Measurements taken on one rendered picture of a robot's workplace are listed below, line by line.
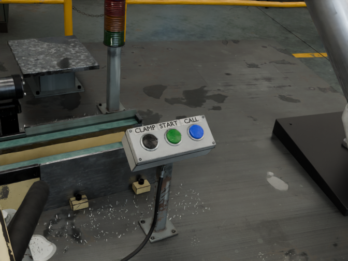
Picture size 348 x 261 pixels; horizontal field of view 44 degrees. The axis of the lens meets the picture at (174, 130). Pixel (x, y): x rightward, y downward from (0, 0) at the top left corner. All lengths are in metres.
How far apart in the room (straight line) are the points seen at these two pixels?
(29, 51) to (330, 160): 1.01
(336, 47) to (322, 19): 0.07
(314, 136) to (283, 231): 0.39
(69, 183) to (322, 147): 0.73
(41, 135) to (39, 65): 0.39
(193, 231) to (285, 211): 0.25
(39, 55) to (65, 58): 0.09
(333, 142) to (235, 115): 0.33
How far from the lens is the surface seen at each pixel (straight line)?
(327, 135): 1.39
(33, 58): 1.49
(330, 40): 1.02
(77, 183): 1.03
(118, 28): 1.27
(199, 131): 0.85
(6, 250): 0.29
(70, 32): 3.36
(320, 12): 1.01
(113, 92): 1.37
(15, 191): 1.01
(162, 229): 1.00
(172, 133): 0.82
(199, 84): 1.63
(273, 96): 1.65
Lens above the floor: 1.53
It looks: 33 degrees down
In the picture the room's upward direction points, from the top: 7 degrees clockwise
